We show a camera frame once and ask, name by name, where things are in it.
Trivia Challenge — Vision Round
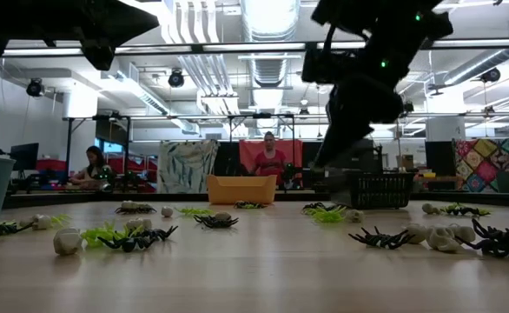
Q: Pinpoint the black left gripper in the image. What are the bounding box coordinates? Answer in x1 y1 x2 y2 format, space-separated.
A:
41 0 160 71

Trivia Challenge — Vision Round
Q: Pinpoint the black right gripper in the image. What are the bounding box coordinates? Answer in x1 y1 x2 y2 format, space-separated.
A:
314 73 406 169

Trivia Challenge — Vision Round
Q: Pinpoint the black computer monitor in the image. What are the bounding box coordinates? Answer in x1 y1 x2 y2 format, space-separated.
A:
358 137 385 173
9 142 41 171
424 140 457 177

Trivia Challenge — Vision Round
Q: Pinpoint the black mesh basket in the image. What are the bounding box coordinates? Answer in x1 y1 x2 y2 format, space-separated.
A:
326 171 416 210

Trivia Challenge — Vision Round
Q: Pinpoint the black overhead crossbar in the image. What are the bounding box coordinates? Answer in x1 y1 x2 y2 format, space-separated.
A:
2 38 509 57

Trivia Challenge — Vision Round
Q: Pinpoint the person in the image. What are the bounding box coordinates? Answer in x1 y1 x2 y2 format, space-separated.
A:
249 130 290 186
69 145 115 190

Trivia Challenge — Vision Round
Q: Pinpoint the red hanging cloth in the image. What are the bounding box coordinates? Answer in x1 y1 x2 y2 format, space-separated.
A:
238 138 304 186

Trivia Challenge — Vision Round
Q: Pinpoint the yellow plastic bin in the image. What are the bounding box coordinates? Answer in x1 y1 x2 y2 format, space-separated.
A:
206 174 278 205

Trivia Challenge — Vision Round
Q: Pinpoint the colourful patchwork quilt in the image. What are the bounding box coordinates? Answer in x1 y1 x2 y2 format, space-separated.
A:
453 137 509 195

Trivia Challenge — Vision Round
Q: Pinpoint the red low partition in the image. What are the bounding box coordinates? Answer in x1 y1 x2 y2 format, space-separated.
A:
36 156 158 192

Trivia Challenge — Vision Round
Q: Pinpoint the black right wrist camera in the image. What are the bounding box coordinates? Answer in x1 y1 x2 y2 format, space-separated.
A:
301 46 340 84

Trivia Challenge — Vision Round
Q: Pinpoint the silver ventilation duct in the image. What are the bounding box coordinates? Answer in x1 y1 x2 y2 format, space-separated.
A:
239 0 301 88

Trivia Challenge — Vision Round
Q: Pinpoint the black background rig frame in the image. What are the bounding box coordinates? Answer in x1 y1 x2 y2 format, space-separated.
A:
63 113 297 192

